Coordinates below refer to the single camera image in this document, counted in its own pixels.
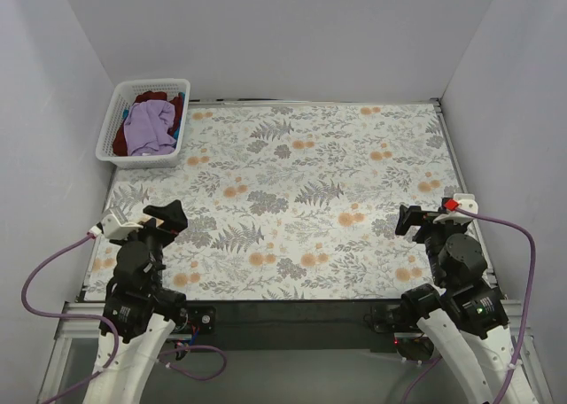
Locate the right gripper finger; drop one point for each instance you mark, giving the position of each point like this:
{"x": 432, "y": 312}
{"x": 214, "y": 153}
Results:
{"x": 417, "y": 214}
{"x": 404, "y": 224}

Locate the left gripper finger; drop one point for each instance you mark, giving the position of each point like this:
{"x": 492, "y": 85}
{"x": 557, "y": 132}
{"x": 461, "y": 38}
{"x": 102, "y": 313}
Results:
{"x": 170, "y": 212}
{"x": 175, "y": 223}

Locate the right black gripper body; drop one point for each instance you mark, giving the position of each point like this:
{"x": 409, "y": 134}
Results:
{"x": 423, "y": 222}

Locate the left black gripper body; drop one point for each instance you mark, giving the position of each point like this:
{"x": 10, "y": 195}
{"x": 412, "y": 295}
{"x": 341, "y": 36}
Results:
{"x": 156, "y": 228}

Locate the purple t shirt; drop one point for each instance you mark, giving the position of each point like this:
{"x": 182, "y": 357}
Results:
{"x": 146, "y": 128}

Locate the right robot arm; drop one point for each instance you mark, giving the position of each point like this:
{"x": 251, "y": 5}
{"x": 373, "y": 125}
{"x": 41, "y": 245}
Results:
{"x": 460, "y": 313}

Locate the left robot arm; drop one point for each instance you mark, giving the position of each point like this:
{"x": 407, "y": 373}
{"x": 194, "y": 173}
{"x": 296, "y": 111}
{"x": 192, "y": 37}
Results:
{"x": 139, "y": 311}

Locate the dark red t shirt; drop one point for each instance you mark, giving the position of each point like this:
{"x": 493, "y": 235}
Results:
{"x": 153, "y": 97}

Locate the white plastic laundry basket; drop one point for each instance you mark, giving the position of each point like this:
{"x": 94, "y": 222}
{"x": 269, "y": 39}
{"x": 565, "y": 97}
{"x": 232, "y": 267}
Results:
{"x": 111, "y": 144}

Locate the floral patterned table mat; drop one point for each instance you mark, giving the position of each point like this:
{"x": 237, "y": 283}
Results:
{"x": 297, "y": 201}

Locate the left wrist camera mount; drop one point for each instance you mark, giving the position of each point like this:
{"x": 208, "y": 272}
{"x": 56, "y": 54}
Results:
{"x": 114, "y": 225}

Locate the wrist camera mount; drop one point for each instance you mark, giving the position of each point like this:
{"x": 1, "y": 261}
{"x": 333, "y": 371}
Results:
{"x": 114, "y": 225}
{"x": 461, "y": 208}

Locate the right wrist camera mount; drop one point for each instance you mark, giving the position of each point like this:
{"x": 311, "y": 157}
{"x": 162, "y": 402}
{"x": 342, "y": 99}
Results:
{"x": 461, "y": 208}

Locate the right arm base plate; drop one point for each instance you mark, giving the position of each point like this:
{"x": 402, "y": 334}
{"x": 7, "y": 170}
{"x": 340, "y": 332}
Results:
{"x": 388, "y": 318}

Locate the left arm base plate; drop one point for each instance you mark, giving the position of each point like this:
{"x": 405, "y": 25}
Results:
{"x": 195, "y": 319}

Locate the aluminium frame rail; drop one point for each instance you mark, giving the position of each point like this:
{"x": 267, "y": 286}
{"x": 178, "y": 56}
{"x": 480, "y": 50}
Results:
{"x": 89, "y": 328}

